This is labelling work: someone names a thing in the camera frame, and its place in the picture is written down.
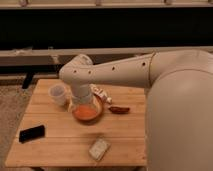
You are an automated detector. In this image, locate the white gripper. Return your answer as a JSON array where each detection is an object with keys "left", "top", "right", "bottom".
[{"left": 70, "top": 84, "right": 93, "bottom": 105}]

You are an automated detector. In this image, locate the dark red pepper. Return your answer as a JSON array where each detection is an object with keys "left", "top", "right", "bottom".
[{"left": 108, "top": 106, "right": 130, "bottom": 114}]

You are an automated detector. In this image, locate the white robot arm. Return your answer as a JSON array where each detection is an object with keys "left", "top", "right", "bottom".
[{"left": 59, "top": 50, "right": 213, "bottom": 171}]

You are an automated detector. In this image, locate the orange ceramic bowl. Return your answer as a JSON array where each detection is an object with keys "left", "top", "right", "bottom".
[{"left": 68, "top": 95, "right": 103, "bottom": 122}]

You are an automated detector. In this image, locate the white tube packet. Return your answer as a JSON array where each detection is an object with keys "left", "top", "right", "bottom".
[{"left": 90, "top": 84, "right": 112, "bottom": 104}]

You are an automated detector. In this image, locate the clear plastic cup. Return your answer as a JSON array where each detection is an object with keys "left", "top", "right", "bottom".
[{"left": 48, "top": 84, "right": 67, "bottom": 106}]

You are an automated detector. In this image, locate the wooden table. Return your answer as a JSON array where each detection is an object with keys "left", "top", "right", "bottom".
[{"left": 5, "top": 79, "right": 146, "bottom": 167}]

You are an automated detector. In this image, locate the white sponge block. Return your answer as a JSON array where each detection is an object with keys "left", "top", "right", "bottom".
[{"left": 89, "top": 138, "right": 110, "bottom": 161}]

